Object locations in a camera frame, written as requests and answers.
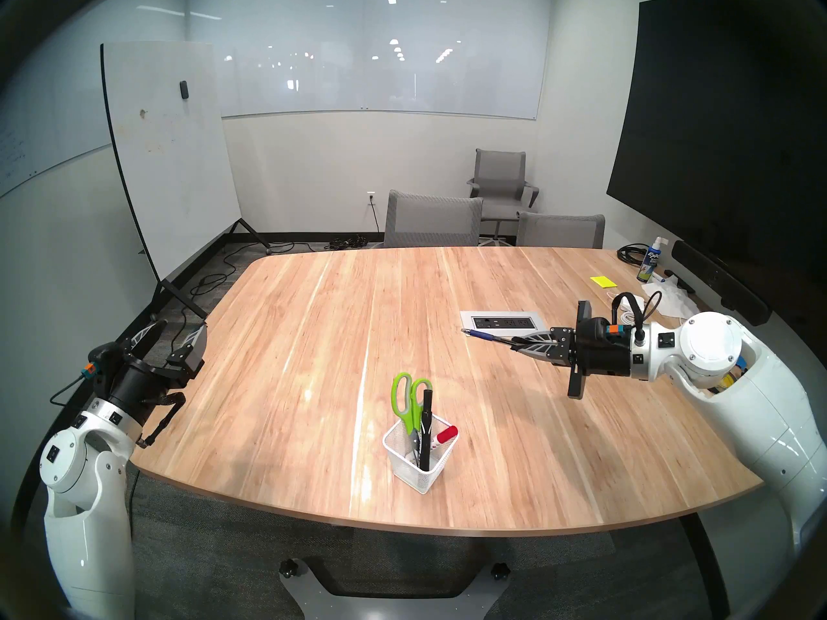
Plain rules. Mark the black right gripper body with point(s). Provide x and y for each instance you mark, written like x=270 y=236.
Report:
x=607 y=360

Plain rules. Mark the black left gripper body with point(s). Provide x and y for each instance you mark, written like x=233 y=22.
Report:
x=139 y=386

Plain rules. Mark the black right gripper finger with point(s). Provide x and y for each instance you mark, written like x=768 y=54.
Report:
x=555 y=357
x=555 y=338

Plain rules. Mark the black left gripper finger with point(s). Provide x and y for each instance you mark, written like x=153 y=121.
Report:
x=192 y=354
x=143 y=341

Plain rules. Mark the blue ballpoint pen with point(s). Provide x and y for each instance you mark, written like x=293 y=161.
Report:
x=481 y=334

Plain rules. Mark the red capped white marker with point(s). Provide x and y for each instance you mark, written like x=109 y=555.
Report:
x=447 y=434

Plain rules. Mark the black permanent marker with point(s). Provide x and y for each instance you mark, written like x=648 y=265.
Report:
x=426 y=431

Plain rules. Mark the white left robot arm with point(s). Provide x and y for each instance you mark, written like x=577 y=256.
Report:
x=84 y=496

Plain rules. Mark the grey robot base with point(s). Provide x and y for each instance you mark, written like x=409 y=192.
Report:
x=394 y=604

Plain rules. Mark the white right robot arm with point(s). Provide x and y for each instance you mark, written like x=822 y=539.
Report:
x=711 y=347

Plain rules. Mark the grey table power outlet box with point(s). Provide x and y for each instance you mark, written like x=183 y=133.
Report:
x=504 y=320

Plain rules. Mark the white power adapter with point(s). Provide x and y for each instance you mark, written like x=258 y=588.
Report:
x=636 y=300

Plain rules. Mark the yellow sticky note pad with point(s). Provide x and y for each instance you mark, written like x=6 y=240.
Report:
x=603 y=281

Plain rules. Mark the white crumpled tissue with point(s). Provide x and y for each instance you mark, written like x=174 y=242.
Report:
x=672 y=299

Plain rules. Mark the whiteboard cleaner spray bottle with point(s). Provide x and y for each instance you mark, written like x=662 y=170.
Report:
x=648 y=263

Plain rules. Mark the grey mesh office chair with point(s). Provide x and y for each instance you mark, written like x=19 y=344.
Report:
x=433 y=219
x=561 y=232

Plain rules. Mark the black remote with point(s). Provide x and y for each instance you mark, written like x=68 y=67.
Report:
x=678 y=281

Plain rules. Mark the black video sound bar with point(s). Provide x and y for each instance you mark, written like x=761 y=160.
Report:
x=717 y=279

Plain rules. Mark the grey office chair with armrests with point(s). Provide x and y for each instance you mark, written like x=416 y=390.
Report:
x=501 y=172

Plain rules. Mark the mobile whiteboard on stand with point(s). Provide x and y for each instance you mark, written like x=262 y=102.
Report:
x=168 y=147

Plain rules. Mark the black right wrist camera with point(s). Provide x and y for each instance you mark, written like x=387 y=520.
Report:
x=604 y=328

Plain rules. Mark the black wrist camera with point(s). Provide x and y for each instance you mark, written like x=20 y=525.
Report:
x=106 y=361
x=604 y=328

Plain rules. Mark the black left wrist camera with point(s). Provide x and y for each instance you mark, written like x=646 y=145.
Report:
x=106 y=361

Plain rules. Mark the wall whiteboard with writing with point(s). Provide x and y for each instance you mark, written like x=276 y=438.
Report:
x=32 y=147

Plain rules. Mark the large black wall screen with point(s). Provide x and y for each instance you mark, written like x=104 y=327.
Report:
x=711 y=141

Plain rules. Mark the wide glass wall whiteboard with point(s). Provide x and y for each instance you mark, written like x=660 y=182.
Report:
x=375 y=76

